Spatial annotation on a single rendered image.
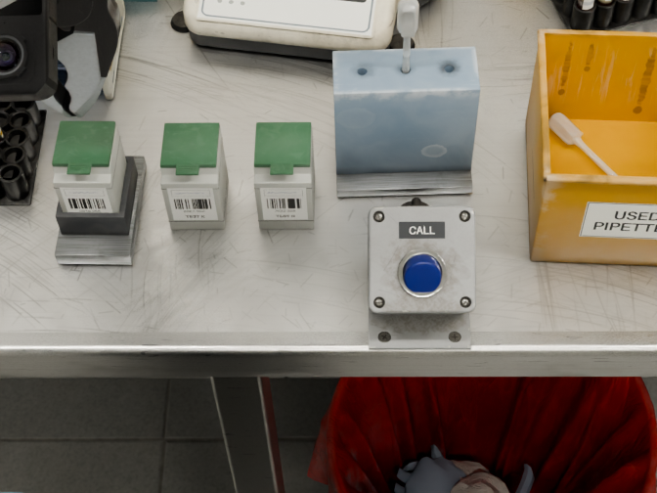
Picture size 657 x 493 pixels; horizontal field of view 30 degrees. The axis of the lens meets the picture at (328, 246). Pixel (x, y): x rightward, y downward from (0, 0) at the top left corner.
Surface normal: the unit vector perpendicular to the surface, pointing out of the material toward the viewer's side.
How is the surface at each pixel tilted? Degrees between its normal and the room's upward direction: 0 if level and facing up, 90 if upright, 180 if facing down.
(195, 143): 0
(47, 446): 0
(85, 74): 91
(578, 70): 90
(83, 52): 91
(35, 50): 31
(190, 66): 0
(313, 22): 25
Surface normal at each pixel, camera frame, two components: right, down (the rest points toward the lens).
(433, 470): -0.21, -0.40
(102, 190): -0.03, 0.83
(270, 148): -0.03, -0.56
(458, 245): -0.03, -0.07
